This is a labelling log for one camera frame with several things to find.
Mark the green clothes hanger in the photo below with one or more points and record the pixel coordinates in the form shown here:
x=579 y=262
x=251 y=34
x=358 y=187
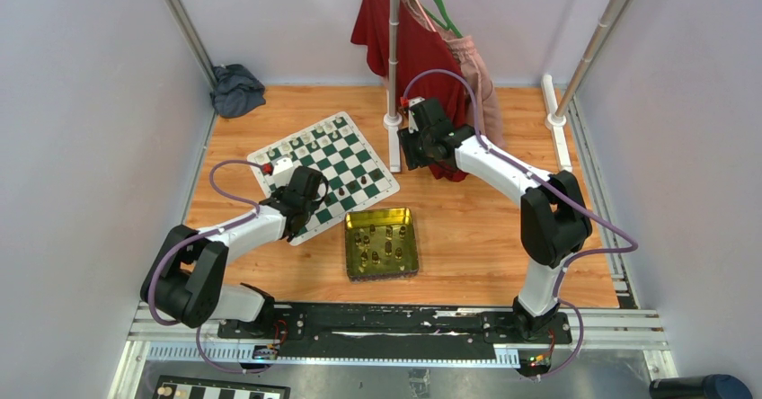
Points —
x=443 y=20

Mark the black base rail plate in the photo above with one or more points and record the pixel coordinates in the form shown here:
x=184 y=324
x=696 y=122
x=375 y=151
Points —
x=386 y=332

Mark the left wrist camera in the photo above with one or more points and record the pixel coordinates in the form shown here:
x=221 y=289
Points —
x=281 y=167

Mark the red t-shirt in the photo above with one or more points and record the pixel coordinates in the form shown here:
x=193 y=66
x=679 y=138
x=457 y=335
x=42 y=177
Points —
x=418 y=50

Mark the pink shorts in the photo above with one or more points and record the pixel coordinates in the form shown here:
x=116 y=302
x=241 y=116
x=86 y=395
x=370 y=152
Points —
x=472 y=68

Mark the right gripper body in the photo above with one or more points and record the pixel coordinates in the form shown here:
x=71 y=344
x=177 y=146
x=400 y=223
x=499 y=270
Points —
x=426 y=142

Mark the dark blue bottle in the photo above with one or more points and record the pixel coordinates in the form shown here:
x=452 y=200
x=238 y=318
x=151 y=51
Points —
x=715 y=386

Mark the yellow metal tin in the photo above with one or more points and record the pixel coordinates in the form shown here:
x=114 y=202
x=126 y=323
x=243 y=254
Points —
x=366 y=233

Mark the green white chess mat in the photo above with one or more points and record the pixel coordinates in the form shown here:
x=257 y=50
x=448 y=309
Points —
x=336 y=147

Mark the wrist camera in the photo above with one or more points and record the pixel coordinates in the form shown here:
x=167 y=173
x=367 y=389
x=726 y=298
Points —
x=281 y=167
x=406 y=105

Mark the dark blue crumpled cloth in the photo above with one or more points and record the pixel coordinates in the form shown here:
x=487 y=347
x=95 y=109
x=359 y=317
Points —
x=237 y=91

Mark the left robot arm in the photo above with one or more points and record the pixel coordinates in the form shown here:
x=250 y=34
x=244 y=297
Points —
x=185 y=284

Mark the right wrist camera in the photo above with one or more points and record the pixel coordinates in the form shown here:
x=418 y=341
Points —
x=406 y=105

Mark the white clothes rack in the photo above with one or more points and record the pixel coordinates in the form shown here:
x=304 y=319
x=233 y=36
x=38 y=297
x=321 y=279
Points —
x=555 y=120

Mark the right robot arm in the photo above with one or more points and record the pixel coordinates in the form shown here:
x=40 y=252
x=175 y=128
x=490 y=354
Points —
x=553 y=226

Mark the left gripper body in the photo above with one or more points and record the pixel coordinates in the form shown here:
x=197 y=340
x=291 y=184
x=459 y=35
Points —
x=279 y=192

